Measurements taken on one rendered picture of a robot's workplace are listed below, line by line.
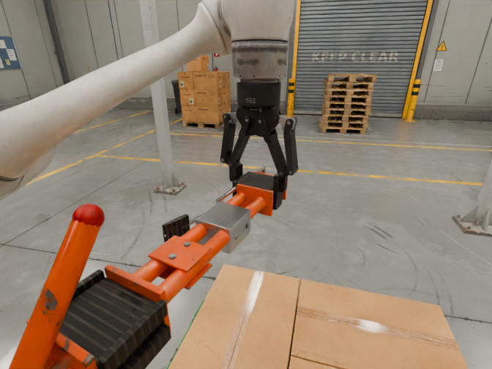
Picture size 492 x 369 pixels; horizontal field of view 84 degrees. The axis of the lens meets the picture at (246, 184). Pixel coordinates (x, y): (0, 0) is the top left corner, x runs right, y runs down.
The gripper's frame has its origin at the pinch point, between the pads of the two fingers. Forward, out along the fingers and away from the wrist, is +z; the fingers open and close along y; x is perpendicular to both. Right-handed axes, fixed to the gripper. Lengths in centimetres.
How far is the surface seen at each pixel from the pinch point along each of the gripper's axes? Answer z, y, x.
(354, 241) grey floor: 127, 9, 189
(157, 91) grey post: 5, -220, 193
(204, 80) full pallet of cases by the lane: 10, -406, 532
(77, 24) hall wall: -154, -1015, 637
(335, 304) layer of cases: 73, 14, 52
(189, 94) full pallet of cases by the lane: 45, -447, 521
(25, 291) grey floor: 127, -190, 11
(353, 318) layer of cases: 73, 22, 48
